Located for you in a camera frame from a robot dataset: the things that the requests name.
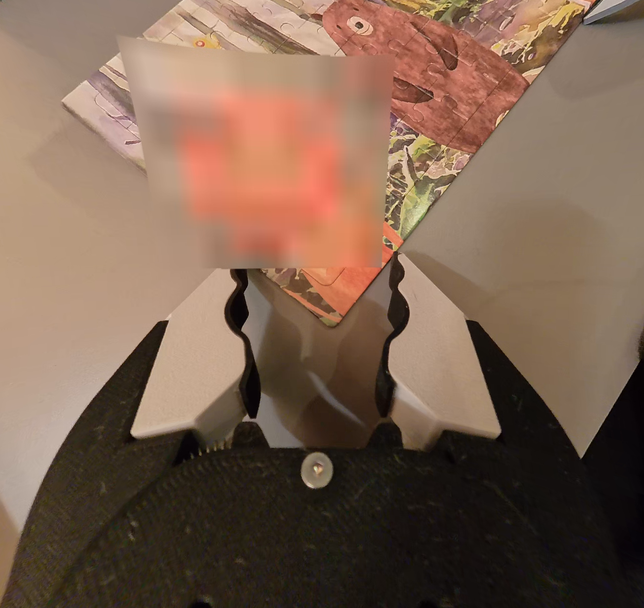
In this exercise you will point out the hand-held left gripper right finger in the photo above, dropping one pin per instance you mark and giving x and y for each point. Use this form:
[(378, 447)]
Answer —
[(437, 366)]

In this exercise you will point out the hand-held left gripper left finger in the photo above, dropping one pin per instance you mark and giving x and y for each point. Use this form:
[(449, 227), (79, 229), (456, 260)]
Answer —
[(196, 366)]

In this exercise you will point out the forest animal jigsaw puzzle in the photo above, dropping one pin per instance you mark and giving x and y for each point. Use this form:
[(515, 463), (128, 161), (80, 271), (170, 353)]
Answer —
[(453, 64)]

